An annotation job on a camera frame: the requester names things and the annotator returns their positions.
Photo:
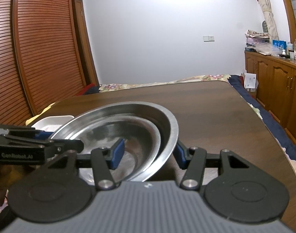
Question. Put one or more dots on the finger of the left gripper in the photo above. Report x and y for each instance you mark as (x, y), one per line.
(52, 146)
(38, 133)

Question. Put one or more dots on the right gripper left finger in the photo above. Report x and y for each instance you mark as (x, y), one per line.
(101, 160)

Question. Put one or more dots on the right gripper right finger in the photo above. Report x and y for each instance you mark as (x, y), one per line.
(193, 160)

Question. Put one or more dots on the small steel bowl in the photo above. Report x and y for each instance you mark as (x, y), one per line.
(141, 137)

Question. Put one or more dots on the large steel bowl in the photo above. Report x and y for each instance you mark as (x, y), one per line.
(164, 120)

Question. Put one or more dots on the white square plate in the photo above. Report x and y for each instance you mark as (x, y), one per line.
(52, 123)

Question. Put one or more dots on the louvered wooden wardrobe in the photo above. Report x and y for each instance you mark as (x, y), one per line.
(45, 56)

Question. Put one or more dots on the white paper bag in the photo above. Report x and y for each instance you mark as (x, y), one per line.
(250, 81)

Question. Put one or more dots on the floral bed quilt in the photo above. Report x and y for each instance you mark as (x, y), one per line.
(213, 114)

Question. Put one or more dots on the wooden sideboard cabinet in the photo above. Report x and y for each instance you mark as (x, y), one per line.
(276, 90)

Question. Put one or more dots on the stack of folded cloths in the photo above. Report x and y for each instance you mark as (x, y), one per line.
(257, 41)

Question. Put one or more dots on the blue box on cabinet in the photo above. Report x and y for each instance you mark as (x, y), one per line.
(281, 45)

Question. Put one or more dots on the beige tied curtain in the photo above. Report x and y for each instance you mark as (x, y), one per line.
(266, 8)

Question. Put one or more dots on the white wall switch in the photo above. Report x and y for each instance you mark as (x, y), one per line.
(208, 38)

